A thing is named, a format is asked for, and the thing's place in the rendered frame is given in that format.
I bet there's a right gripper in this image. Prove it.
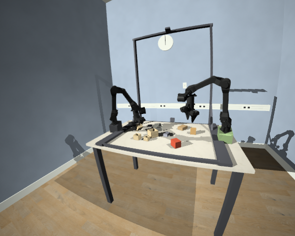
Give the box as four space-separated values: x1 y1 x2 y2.
128 115 146 130

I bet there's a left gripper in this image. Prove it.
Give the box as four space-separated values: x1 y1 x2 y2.
184 102 200 123

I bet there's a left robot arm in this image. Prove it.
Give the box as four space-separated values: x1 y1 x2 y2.
177 75 232 134

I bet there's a tan cardboard cube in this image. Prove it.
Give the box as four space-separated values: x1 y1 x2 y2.
190 127 196 135

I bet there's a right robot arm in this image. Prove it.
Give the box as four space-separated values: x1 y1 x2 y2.
110 85 146 125

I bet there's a red-orange block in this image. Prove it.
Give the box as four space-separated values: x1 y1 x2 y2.
171 138 181 149

